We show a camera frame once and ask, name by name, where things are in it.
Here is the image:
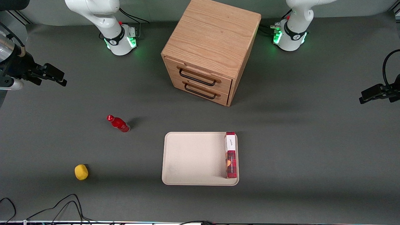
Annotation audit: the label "black cable at table edge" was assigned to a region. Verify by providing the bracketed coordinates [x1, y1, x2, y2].
[179, 220, 217, 225]

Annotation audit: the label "wooden drawer cabinet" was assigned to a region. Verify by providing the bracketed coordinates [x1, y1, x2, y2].
[161, 0, 262, 107]

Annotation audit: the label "short black drawer handle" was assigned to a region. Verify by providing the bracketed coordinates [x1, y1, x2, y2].
[184, 82, 217, 100]

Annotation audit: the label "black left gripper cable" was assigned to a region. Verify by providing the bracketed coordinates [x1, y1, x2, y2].
[382, 49, 400, 86]

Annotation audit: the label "black long floor cable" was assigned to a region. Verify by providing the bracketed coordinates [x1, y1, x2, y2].
[26, 194, 94, 223]
[49, 201, 84, 224]

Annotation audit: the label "beige plastic tray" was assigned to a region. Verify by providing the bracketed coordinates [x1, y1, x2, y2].
[162, 132, 239, 186]

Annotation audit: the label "black looped floor cable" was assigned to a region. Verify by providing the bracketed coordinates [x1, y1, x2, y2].
[0, 197, 17, 224]

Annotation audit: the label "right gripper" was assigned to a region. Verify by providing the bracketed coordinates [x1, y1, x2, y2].
[0, 51, 68, 91]

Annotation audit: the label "black left arm base cables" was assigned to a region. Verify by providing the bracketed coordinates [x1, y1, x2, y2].
[259, 9, 293, 35]

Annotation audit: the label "long black drawer handle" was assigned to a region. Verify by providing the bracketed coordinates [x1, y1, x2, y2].
[179, 68, 217, 87]

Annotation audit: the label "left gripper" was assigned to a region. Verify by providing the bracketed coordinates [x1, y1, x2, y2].
[359, 74, 400, 105]

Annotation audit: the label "red and white box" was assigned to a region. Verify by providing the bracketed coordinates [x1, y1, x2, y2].
[225, 131, 238, 179]

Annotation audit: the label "wooden drawer with short handle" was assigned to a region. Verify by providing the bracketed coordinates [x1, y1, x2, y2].
[171, 76, 231, 107]

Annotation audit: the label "red bottle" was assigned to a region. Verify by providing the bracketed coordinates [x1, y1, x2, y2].
[107, 115, 131, 133]

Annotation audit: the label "yellow lemon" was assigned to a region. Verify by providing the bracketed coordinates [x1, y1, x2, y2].
[74, 164, 89, 181]

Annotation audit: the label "wooden drawer with long handle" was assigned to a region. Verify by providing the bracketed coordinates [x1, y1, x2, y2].
[164, 57, 233, 95]

